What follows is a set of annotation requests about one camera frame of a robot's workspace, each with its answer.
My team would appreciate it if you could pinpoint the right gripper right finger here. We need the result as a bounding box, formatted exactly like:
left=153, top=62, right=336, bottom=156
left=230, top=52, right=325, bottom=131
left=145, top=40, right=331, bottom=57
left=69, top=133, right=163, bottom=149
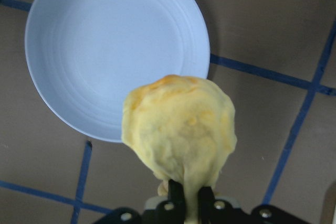
left=198, top=187, right=241, bottom=223

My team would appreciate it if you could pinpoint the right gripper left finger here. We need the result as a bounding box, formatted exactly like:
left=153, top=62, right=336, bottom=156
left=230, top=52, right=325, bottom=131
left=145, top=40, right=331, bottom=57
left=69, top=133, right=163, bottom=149
left=143, top=179, right=186, bottom=224

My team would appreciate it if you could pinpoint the yellow bread loaf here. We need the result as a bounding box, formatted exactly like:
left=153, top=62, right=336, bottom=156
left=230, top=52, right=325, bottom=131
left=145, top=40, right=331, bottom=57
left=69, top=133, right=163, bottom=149
left=122, top=75, right=237, bottom=223

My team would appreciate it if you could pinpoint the blue plate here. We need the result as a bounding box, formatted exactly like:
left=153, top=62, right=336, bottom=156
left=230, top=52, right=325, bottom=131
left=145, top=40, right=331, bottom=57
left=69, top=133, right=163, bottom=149
left=25, top=0, right=210, bottom=142

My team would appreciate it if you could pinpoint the brown paper table mat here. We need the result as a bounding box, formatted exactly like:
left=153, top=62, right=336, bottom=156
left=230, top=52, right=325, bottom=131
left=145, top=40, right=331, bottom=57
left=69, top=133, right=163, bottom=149
left=1, top=0, right=335, bottom=223

